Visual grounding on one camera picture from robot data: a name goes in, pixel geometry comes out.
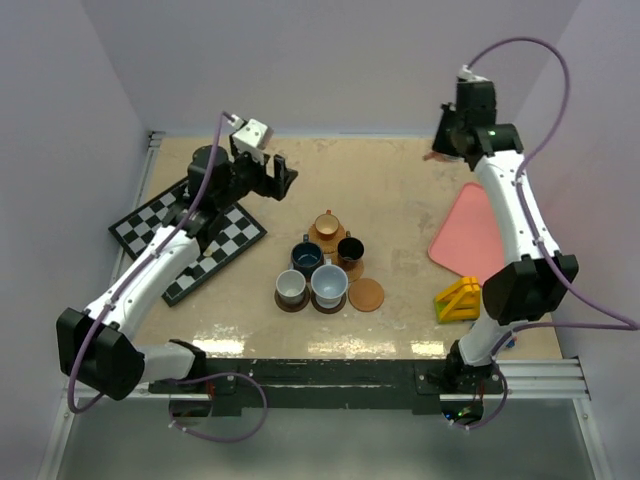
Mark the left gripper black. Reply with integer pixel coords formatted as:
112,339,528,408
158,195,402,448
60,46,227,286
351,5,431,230
216,134,297,211

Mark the pink cup gold inside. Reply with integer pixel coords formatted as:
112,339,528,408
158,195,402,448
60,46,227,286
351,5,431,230
313,210,340,240

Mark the dark blue cup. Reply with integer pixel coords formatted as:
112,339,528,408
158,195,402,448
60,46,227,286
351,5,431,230
290,234,325,280

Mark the scalloped light cork coaster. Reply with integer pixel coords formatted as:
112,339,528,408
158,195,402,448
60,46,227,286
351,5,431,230
307,224,346,254

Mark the black cup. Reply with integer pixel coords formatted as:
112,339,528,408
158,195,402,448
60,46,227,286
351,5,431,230
337,231,365,268

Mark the grey white cup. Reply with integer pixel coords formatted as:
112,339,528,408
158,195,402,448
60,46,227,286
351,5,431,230
422,151,459,163
276,270,306,298

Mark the large white mug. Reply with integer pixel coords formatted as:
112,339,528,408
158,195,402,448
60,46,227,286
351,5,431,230
311,259,349,307

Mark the round light cork coaster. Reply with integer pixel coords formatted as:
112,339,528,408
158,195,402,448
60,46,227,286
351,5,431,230
344,260,364,283

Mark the dark brown wooden coaster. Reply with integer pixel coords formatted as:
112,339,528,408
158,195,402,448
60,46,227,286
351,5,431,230
274,289,311,313

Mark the light orange wooden coaster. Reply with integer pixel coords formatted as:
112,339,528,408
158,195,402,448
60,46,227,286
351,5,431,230
348,278,385,312

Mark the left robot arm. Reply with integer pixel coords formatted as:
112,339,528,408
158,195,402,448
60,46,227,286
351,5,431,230
56,145,298,400

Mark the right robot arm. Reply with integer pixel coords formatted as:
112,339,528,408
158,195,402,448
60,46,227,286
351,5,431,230
430,77,579,393

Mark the black white chessboard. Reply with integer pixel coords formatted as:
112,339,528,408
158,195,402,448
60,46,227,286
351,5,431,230
109,179,267,307

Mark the pink tray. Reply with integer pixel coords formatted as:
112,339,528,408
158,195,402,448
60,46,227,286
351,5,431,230
427,182,504,285

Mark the yellow green wooden block toy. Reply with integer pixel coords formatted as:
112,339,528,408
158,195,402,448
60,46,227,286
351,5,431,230
434,276,481,324

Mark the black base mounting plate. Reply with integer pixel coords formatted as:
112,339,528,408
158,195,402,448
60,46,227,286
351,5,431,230
149,358,503,416

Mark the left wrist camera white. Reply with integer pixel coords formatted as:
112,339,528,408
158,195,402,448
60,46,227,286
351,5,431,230
228,114,274,165

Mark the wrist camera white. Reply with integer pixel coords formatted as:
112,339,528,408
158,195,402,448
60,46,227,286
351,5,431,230
456,65,490,84
228,114,274,165

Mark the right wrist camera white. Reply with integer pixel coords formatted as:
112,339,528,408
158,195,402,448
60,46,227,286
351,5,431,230
456,65,490,84

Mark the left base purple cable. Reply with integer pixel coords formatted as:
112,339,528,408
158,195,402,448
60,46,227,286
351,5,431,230
167,369,270,443

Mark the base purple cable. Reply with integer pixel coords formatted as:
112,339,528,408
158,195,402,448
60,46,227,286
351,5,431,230
447,364,510,431
167,369,270,443

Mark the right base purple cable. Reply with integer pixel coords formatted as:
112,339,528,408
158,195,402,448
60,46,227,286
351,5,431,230
447,364,510,431

